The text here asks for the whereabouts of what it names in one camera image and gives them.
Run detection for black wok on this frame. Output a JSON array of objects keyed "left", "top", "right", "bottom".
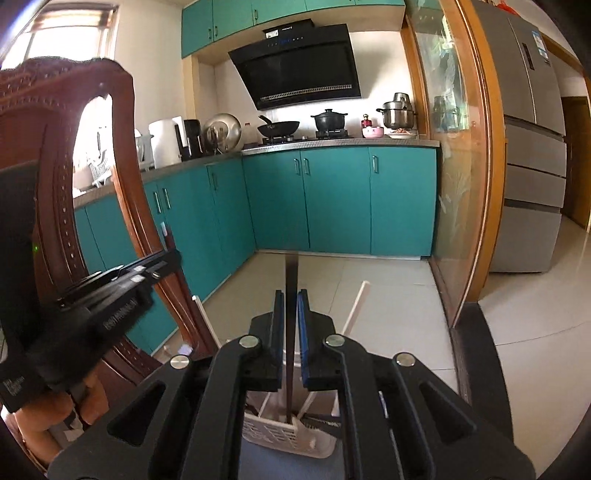
[{"left": 256, "top": 115, "right": 301, "bottom": 138}]

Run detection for teal base cabinets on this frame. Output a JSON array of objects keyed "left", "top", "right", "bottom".
[{"left": 74, "top": 147, "right": 438, "bottom": 356}]

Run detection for round steel lid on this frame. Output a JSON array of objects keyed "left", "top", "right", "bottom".
[{"left": 203, "top": 113, "right": 243, "bottom": 153}]

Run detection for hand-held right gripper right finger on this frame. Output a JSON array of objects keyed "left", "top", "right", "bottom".
[{"left": 298, "top": 289, "right": 536, "bottom": 480}]

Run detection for steel stockpot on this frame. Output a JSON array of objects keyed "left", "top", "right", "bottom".
[{"left": 376, "top": 92, "right": 417, "bottom": 130}]

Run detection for gas stove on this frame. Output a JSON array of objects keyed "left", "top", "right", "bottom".
[{"left": 256, "top": 130, "right": 350, "bottom": 144}]

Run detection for brown wooden door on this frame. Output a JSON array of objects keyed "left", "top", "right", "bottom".
[{"left": 561, "top": 97, "right": 591, "bottom": 232}]

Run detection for wood framed glass door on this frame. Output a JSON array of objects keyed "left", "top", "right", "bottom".
[{"left": 401, "top": 0, "right": 506, "bottom": 328}]

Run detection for kitchen window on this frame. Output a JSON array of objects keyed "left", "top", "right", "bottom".
[{"left": 0, "top": 4, "right": 120, "bottom": 70}]

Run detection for carved wooden chair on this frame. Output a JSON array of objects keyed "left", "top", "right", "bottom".
[{"left": 0, "top": 58, "right": 222, "bottom": 384}]

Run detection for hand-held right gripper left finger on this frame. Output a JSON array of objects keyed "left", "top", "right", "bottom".
[{"left": 48, "top": 290, "right": 284, "bottom": 480}]

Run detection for black countertop appliance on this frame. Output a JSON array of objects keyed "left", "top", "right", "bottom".
[{"left": 178, "top": 119, "right": 204, "bottom": 161}]

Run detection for white dish rack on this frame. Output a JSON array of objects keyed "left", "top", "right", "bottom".
[{"left": 88, "top": 134, "right": 153, "bottom": 188}]

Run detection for white electric kettle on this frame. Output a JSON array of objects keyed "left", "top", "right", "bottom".
[{"left": 148, "top": 117, "right": 183, "bottom": 168}]

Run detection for grey refrigerator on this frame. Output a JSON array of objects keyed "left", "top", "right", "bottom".
[{"left": 471, "top": 0, "right": 568, "bottom": 274}]

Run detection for black round seat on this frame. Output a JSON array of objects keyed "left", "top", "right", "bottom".
[{"left": 450, "top": 300, "right": 514, "bottom": 444}]

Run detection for person's left hand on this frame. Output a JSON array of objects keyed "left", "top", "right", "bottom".
[{"left": 14, "top": 369, "right": 112, "bottom": 468}]

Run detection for black clay pot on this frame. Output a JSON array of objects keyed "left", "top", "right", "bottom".
[{"left": 310, "top": 109, "right": 348, "bottom": 132}]

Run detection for white plastic utensil basket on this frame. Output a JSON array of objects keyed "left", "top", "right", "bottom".
[{"left": 242, "top": 390, "right": 343, "bottom": 459}]

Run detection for black range hood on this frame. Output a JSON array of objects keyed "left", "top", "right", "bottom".
[{"left": 228, "top": 19, "right": 362, "bottom": 110}]

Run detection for teal wall cabinets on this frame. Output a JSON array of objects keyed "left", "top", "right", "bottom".
[{"left": 181, "top": 0, "right": 407, "bottom": 58}]

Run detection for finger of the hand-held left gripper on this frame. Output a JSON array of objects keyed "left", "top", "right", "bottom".
[{"left": 58, "top": 249, "right": 182, "bottom": 319}]

